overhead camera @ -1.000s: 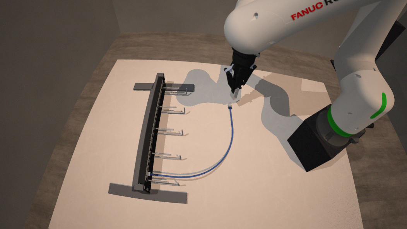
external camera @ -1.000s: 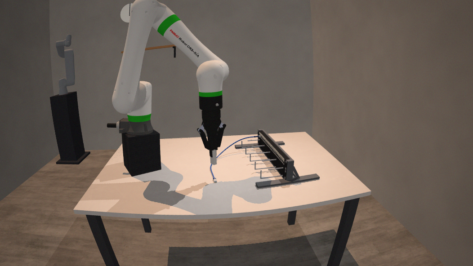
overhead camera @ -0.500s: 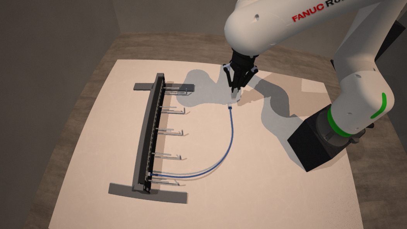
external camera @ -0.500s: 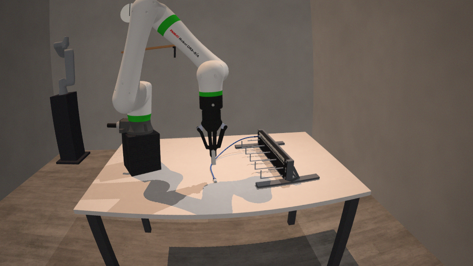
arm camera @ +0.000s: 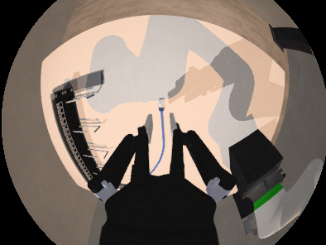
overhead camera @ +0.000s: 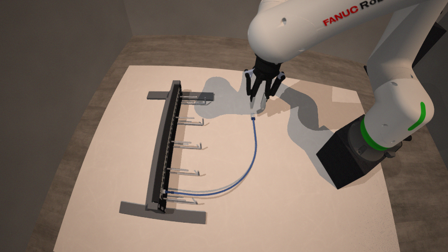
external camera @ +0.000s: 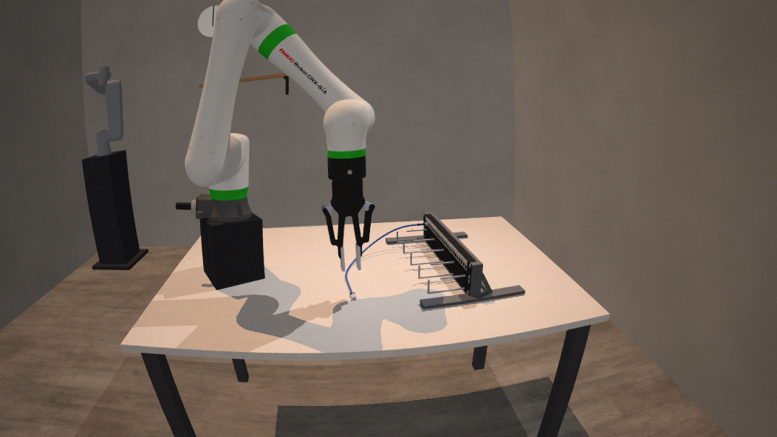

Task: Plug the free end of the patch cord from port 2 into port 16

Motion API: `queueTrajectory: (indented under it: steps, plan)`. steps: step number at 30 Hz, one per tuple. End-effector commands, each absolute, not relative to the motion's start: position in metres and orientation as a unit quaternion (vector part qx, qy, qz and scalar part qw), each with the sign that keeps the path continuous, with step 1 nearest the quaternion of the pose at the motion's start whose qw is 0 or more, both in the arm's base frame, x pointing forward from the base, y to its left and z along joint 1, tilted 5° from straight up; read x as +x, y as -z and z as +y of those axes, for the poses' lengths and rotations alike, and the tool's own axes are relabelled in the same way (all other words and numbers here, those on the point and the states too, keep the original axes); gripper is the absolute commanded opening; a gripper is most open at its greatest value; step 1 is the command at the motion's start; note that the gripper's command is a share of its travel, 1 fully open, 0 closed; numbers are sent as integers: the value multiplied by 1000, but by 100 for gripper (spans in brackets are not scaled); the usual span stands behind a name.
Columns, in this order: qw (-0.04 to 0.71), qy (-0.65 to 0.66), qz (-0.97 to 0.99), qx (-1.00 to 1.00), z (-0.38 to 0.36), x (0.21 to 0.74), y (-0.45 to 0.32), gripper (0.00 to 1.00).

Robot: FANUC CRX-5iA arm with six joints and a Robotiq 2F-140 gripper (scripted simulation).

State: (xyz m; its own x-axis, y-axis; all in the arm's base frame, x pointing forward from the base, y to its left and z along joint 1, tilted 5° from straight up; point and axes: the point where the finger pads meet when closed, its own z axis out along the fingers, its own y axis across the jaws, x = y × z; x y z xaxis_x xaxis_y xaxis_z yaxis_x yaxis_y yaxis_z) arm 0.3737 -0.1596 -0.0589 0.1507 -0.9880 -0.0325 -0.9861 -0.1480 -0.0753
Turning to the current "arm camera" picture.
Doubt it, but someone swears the patch cord plug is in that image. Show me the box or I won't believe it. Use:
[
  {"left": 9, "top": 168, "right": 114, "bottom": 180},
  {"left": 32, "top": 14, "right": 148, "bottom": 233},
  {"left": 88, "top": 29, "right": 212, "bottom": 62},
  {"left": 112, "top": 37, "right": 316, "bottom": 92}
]
[{"left": 158, "top": 98, "right": 164, "bottom": 112}]

